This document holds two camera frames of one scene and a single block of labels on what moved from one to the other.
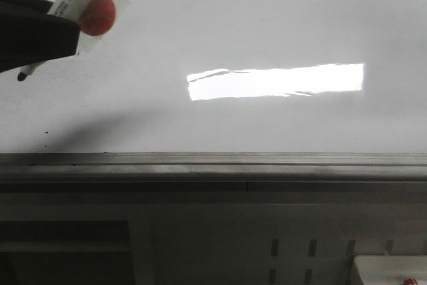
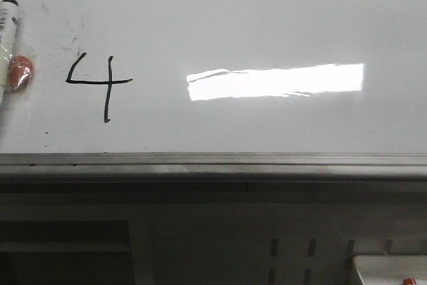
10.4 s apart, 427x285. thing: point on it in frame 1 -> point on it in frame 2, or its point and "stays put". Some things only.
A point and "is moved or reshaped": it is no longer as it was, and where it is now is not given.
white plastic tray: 391,269 stays put
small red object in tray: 410,281 stays put
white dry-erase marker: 70,2 is moved or reshaped
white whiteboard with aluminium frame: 229,74 stays put
